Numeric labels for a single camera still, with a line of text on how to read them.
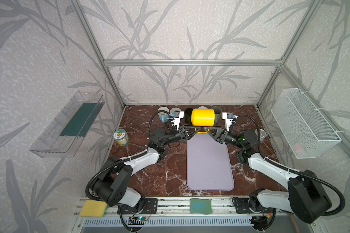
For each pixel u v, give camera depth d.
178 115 0.65
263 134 0.96
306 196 0.41
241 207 0.73
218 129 0.64
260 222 0.73
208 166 1.29
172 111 0.66
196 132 0.67
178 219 0.71
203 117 0.63
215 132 0.65
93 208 0.72
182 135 0.63
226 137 0.63
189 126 0.67
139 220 0.72
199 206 0.72
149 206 0.72
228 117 0.64
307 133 0.63
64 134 0.64
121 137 0.91
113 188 0.43
